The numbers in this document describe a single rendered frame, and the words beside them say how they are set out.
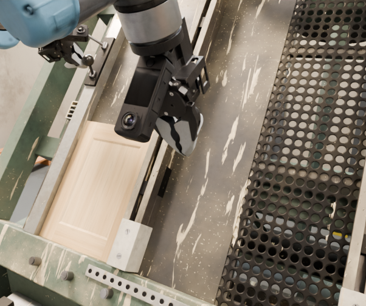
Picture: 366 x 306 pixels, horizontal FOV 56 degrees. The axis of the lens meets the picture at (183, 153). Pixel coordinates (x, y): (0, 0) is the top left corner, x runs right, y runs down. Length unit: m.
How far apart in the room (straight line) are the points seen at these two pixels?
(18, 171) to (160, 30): 1.05
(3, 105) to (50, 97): 3.61
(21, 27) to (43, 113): 1.08
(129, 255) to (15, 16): 0.70
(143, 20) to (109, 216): 0.73
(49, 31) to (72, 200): 0.86
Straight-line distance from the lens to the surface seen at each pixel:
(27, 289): 1.21
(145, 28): 0.42
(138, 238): 0.94
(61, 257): 1.08
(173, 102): 0.48
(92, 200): 1.10
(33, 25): 0.34
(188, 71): 0.49
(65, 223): 1.14
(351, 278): 0.79
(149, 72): 0.46
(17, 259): 1.20
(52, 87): 1.44
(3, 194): 1.38
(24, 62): 4.72
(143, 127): 0.43
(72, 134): 1.22
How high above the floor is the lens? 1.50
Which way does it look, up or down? 20 degrees down
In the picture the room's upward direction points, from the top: straight up
